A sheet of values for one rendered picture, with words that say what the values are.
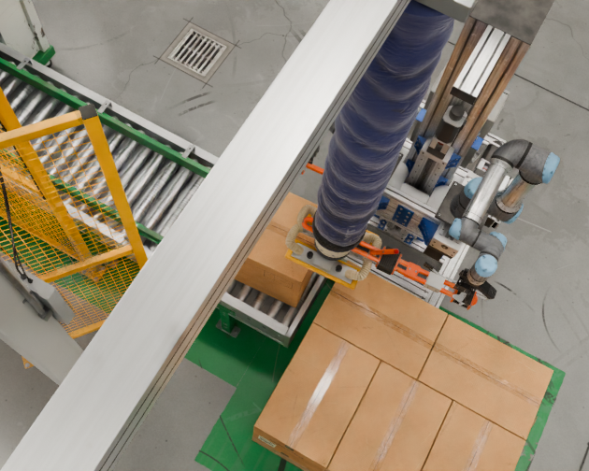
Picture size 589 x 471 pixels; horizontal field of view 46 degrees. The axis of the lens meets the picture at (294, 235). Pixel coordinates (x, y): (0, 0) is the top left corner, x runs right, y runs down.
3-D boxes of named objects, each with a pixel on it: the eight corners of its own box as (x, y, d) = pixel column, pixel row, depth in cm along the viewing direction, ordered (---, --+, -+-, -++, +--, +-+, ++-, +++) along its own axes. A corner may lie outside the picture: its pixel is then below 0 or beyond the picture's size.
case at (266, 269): (193, 260, 363) (187, 229, 326) (227, 198, 378) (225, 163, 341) (295, 308, 356) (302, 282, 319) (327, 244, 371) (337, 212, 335)
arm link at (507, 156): (507, 124, 272) (449, 231, 266) (532, 137, 270) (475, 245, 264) (499, 134, 283) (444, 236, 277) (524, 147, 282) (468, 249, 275)
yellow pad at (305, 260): (283, 257, 307) (284, 253, 303) (294, 239, 311) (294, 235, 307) (353, 291, 304) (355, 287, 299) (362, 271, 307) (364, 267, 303)
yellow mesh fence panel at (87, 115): (25, 369, 388) (-188, 209, 196) (21, 352, 392) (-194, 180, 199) (173, 313, 407) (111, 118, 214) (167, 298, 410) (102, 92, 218)
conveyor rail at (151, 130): (3, 66, 418) (-8, 47, 401) (8, 61, 420) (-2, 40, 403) (339, 247, 387) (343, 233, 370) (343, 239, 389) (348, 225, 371)
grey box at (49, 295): (23, 299, 254) (-3, 271, 227) (32, 287, 256) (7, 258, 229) (68, 325, 251) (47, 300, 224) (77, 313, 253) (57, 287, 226)
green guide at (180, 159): (-14, 61, 401) (-20, 51, 393) (-3, 49, 405) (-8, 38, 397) (222, 188, 380) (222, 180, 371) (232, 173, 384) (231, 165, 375)
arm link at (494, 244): (485, 223, 269) (474, 246, 265) (511, 237, 267) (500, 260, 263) (479, 232, 276) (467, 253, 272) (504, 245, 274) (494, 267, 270)
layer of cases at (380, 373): (252, 436, 369) (253, 425, 332) (337, 284, 406) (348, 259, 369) (454, 555, 352) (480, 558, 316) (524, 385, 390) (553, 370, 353)
